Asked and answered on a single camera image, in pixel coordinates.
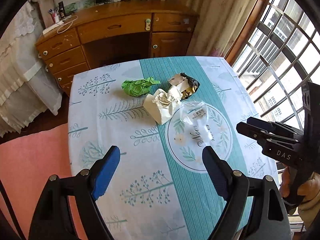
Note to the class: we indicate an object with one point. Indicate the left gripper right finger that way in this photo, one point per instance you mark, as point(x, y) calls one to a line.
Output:
point(219, 172)

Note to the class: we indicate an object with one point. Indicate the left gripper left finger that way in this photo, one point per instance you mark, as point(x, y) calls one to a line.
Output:
point(103, 170)

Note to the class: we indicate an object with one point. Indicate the pink bed sheet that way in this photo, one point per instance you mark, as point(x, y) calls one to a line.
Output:
point(26, 164)

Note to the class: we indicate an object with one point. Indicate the clear plastic bag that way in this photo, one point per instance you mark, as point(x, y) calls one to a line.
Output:
point(194, 114)

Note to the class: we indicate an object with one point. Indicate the wooden desk with drawers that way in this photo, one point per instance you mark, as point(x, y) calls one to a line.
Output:
point(115, 33)

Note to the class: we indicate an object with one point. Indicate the metal window grille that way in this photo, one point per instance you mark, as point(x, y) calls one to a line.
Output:
point(281, 54)

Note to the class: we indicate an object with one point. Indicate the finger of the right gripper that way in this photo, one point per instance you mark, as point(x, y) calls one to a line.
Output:
point(264, 138)
point(276, 128)

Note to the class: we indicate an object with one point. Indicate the beige curtain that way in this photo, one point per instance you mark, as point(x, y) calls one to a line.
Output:
point(218, 26)

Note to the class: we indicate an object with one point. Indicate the green paper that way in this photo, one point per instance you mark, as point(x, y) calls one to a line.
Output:
point(140, 87)

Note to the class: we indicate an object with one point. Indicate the white paper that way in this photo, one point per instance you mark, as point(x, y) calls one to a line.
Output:
point(162, 105)

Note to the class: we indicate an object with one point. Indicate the teal and white tablecloth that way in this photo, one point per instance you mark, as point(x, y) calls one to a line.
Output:
point(160, 189)

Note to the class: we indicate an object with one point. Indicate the right hand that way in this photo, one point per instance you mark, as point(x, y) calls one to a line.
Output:
point(309, 207)

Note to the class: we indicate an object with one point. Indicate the white lace covered furniture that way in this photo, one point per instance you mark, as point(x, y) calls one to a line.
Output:
point(27, 89)

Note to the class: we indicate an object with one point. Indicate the black and gold wrapper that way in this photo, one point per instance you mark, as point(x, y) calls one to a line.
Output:
point(186, 85)

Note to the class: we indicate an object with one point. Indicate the pen holder cup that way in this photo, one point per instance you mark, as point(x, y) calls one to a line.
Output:
point(54, 14)

